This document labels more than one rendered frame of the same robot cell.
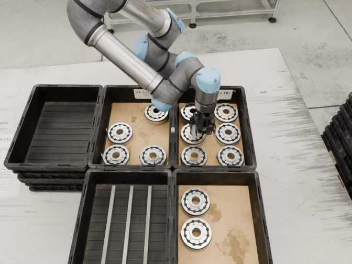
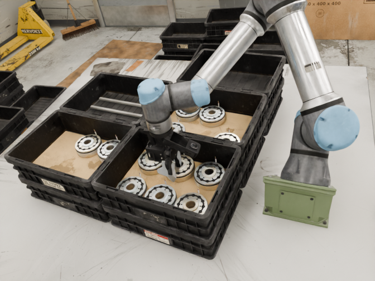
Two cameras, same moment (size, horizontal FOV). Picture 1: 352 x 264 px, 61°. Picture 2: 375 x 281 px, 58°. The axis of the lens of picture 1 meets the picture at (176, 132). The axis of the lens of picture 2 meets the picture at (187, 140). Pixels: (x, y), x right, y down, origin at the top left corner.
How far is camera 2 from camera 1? 1.38 m
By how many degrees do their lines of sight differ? 72
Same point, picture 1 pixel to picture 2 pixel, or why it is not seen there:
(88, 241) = (133, 96)
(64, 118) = (254, 87)
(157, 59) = (294, 136)
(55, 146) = (223, 83)
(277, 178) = (102, 271)
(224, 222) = (83, 168)
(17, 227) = not seen: hidden behind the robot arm
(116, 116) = (241, 119)
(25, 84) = (337, 82)
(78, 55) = not seen: outside the picture
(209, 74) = (148, 83)
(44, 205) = not seen: hidden behind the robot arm
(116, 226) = (133, 109)
